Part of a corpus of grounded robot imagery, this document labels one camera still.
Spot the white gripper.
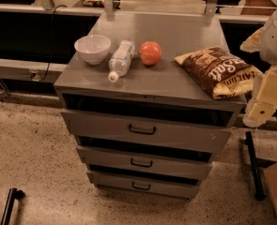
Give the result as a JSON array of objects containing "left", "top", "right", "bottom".
[{"left": 242, "top": 66, "right": 277, "bottom": 128}]

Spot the grey bottom drawer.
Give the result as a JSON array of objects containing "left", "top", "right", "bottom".
[{"left": 86, "top": 170, "right": 199, "bottom": 200}]

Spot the grey drawer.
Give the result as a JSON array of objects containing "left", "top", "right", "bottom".
[
  {"left": 62, "top": 109, "right": 231, "bottom": 153},
  {"left": 86, "top": 170, "right": 199, "bottom": 200},
  {"left": 77, "top": 146, "right": 212, "bottom": 180}
]

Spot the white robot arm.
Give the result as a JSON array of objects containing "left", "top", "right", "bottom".
[{"left": 240, "top": 9, "right": 277, "bottom": 128}]

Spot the grey top drawer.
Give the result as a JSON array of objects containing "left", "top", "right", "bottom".
[{"left": 62, "top": 109, "right": 231, "bottom": 153}]

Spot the grey metal drawer cabinet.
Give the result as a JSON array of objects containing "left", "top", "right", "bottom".
[{"left": 54, "top": 11, "right": 245, "bottom": 187}]

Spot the grey middle drawer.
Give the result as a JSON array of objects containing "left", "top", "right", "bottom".
[{"left": 77, "top": 146, "right": 212, "bottom": 180}]

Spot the brown yellow chip bag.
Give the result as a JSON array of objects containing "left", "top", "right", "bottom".
[{"left": 175, "top": 47, "right": 262, "bottom": 99}]

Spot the black floor stand right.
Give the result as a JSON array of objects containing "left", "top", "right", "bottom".
[{"left": 243, "top": 131, "right": 275, "bottom": 201}]

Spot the black floor stand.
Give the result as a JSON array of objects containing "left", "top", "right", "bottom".
[
  {"left": 0, "top": 187, "right": 25, "bottom": 225},
  {"left": 243, "top": 131, "right": 275, "bottom": 201}
]

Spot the red apple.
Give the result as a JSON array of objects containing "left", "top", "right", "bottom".
[{"left": 139, "top": 41, "right": 162, "bottom": 66}]

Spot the clear plastic water bottle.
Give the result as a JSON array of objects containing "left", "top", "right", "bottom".
[{"left": 108, "top": 40, "right": 135, "bottom": 83}]

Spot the white bowl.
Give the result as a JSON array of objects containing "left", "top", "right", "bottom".
[{"left": 74, "top": 35, "right": 111, "bottom": 65}]

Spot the black floor stand left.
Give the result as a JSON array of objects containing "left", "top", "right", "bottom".
[{"left": 0, "top": 187, "right": 25, "bottom": 225}]

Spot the black cable on left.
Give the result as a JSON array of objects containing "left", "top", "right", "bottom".
[{"left": 30, "top": 4, "right": 69, "bottom": 83}]

